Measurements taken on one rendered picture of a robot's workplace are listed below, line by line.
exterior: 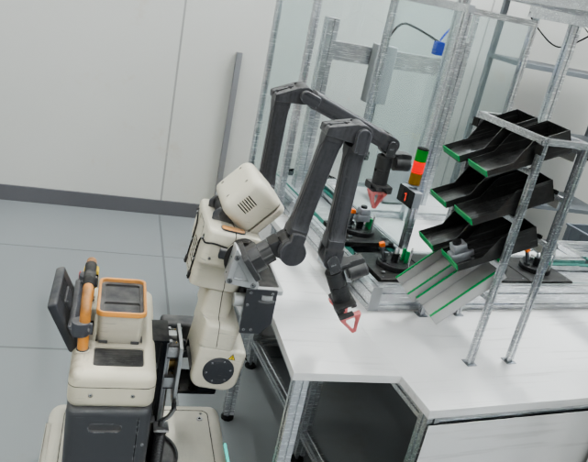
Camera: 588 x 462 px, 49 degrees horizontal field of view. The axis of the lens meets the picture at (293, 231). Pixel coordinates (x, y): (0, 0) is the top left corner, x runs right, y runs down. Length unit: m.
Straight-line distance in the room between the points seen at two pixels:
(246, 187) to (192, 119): 3.23
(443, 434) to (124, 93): 3.70
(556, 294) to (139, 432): 1.82
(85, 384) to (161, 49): 3.41
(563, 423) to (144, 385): 1.39
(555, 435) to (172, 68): 3.70
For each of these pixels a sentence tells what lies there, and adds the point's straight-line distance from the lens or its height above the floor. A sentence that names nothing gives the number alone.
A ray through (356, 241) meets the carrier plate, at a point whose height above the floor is 0.97.
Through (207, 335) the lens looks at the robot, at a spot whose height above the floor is 0.86.
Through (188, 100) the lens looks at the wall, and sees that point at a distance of 5.09.
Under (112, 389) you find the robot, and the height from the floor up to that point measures 0.76.
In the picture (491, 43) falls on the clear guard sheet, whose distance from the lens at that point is 3.97.
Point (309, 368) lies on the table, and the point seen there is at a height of 0.86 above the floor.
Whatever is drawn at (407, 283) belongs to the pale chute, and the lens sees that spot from 2.42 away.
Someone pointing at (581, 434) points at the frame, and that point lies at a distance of 2.54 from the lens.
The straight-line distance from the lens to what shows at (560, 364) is 2.57.
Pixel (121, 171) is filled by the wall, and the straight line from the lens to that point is 5.23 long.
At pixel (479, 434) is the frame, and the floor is 0.75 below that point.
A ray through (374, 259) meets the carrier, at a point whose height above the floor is 0.97.
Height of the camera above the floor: 1.95
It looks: 21 degrees down
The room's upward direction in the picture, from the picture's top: 12 degrees clockwise
